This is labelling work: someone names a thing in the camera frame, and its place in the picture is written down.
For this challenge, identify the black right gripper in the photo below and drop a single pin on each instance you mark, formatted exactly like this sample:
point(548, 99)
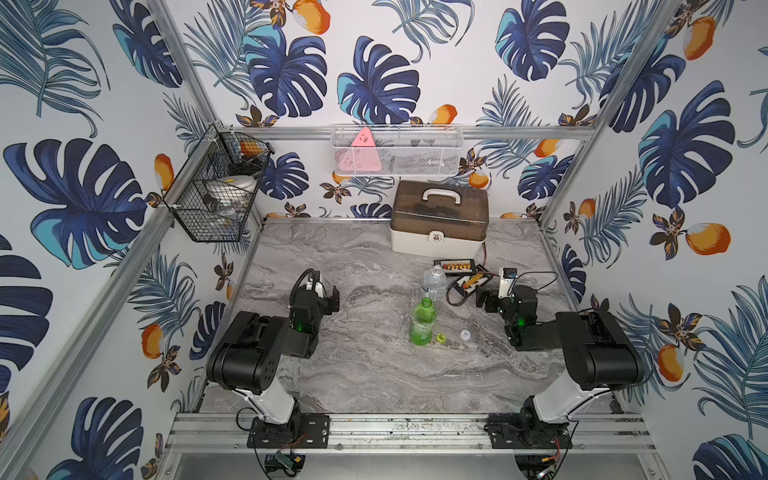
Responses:
point(491, 299)

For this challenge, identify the clear plastic water bottle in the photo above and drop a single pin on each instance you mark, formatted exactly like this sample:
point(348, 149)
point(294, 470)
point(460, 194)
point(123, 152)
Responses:
point(435, 283)

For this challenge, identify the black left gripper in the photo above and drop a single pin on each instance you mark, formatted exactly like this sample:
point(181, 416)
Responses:
point(327, 300)

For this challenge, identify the pink triangle card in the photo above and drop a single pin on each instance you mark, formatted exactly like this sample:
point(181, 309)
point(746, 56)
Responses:
point(362, 155)

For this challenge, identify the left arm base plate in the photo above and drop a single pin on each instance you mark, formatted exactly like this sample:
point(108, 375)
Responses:
point(307, 431)

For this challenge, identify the front yellow connector board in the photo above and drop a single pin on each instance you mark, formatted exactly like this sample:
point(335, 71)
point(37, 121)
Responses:
point(469, 283)

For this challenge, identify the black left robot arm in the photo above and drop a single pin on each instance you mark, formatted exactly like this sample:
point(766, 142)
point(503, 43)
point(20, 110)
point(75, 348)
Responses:
point(246, 358)

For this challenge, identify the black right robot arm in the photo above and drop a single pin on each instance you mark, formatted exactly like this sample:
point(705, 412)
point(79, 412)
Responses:
point(598, 355)

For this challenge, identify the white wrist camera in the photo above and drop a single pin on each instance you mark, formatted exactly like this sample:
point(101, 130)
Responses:
point(507, 279)
point(315, 283)

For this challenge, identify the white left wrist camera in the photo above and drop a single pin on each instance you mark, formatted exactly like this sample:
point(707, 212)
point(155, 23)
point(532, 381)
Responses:
point(315, 283)

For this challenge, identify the brown lid storage box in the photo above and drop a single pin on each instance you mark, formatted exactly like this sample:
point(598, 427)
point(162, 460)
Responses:
point(439, 222)

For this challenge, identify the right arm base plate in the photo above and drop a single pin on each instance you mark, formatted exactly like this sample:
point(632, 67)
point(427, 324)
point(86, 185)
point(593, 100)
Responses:
point(528, 433)

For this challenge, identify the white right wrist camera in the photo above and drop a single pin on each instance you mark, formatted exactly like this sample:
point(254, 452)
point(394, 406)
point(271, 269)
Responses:
point(507, 279)

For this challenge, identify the black wire basket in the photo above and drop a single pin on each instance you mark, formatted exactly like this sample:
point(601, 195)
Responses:
point(219, 185)

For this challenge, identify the green plastic bottle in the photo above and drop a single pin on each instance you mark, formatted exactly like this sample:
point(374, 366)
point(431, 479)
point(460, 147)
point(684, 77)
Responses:
point(423, 320)

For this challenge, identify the aluminium front rail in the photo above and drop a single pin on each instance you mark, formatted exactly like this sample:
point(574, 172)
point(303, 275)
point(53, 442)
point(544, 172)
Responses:
point(418, 433)

